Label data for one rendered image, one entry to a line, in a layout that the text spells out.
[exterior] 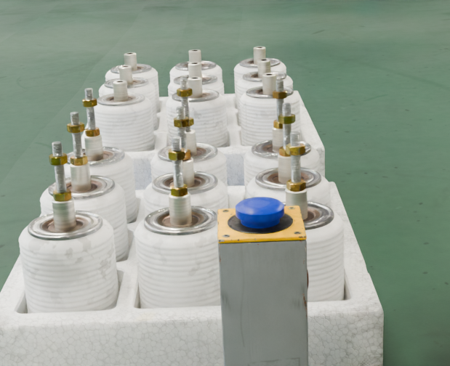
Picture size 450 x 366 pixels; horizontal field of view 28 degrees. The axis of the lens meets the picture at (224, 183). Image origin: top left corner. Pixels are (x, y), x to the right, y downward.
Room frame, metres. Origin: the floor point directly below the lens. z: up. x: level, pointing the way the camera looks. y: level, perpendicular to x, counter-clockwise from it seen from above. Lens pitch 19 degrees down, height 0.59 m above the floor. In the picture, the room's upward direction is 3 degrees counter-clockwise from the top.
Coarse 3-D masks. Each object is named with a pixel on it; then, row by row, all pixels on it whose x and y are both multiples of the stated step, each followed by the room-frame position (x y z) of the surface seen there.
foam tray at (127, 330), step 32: (128, 224) 1.05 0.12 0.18; (128, 256) 0.95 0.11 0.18; (352, 256) 0.92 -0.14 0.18; (128, 288) 0.86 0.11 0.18; (352, 288) 0.84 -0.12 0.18; (0, 320) 0.80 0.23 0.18; (32, 320) 0.80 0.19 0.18; (64, 320) 0.80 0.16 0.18; (96, 320) 0.80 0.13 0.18; (128, 320) 0.79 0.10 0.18; (160, 320) 0.79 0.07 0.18; (192, 320) 0.79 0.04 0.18; (320, 320) 0.79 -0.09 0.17; (352, 320) 0.79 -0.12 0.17; (0, 352) 0.79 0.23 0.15; (32, 352) 0.79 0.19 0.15; (64, 352) 0.79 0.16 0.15; (96, 352) 0.79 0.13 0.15; (128, 352) 0.79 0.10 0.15; (160, 352) 0.79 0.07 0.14; (192, 352) 0.79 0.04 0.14; (320, 352) 0.79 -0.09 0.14; (352, 352) 0.79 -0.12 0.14
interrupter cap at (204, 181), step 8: (160, 176) 1.00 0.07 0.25; (168, 176) 1.01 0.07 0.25; (200, 176) 1.00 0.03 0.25; (208, 176) 1.00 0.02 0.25; (152, 184) 0.98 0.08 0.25; (160, 184) 0.98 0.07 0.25; (168, 184) 0.98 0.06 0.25; (200, 184) 0.97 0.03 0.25; (208, 184) 0.97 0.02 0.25; (216, 184) 0.97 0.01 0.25; (160, 192) 0.96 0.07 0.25; (168, 192) 0.95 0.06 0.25; (192, 192) 0.95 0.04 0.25; (200, 192) 0.95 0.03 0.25
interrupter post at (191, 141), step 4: (188, 132) 1.10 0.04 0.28; (192, 132) 1.10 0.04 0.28; (188, 136) 1.09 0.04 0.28; (192, 136) 1.10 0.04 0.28; (188, 140) 1.09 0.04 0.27; (192, 140) 1.09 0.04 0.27; (188, 144) 1.09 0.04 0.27; (192, 144) 1.09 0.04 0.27; (188, 148) 1.09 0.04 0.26; (192, 148) 1.09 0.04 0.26; (192, 152) 1.09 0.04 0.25; (196, 152) 1.10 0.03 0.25
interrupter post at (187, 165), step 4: (184, 160) 0.98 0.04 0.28; (188, 160) 0.98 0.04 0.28; (192, 160) 0.98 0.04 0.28; (184, 164) 0.97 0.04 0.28; (188, 164) 0.98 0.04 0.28; (192, 164) 0.98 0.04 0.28; (184, 168) 0.97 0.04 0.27; (188, 168) 0.98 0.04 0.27; (192, 168) 0.98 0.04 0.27; (184, 172) 0.97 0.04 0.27; (188, 172) 0.98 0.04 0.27; (192, 172) 0.98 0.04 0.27; (184, 176) 0.97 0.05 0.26; (188, 176) 0.98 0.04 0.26; (192, 176) 0.98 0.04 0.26; (184, 180) 0.97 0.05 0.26; (188, 180) 0.98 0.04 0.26; (192, 180) 0.98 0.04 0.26; (188, 184) 0.98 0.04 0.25; (192, 184) 0.98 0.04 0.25
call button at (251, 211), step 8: (248, 200) 0.70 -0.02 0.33; (256, 200) 0.70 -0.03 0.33; (264, 200) 0.70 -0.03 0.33; (272, 200) 0.70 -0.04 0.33; (240, 208) 0.69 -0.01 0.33; (248, 208) 0.69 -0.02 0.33; (256, 208) 0.68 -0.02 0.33; (264, 208) 0.68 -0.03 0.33; (272, 208) 0.68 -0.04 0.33; (280, 208) 0.68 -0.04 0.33; (240, 216) 0.68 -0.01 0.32; (248, 216) 0.68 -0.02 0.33; (256, 216) 0.68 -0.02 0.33; (264, 216) 0.68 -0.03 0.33; (272, 216) 0.68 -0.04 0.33; (280, 216) 0.68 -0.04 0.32; (248, 224) 0.68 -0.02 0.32; (256, 224) 0.68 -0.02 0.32; (264, 224) 0.68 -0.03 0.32; (272, 224) 0.68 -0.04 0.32
